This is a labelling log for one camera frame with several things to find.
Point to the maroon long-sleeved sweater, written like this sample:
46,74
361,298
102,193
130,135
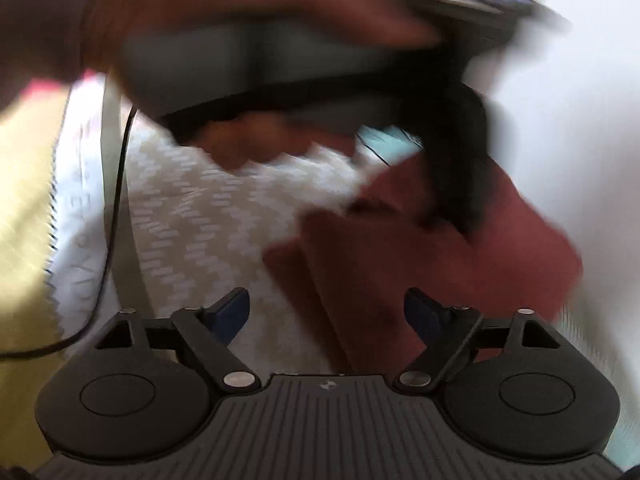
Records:
500,260

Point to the person's left hand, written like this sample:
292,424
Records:
225,0

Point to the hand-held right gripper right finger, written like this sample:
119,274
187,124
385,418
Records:
422,312

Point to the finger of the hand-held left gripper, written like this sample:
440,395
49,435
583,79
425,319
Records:
460,160

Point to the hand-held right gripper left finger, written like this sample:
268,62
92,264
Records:
231,310

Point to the patterned bed blanket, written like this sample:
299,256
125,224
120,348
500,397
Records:
200,220

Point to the person's left forearm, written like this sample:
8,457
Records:
40,25

